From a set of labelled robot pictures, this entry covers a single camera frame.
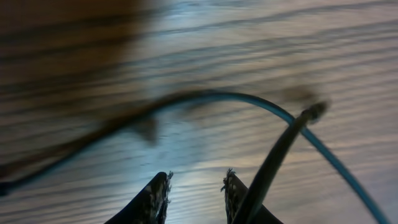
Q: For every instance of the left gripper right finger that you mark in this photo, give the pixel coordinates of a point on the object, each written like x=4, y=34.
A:
x=234, y=193

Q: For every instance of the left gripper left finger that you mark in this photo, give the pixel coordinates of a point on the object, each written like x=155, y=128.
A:
x=149, y=206

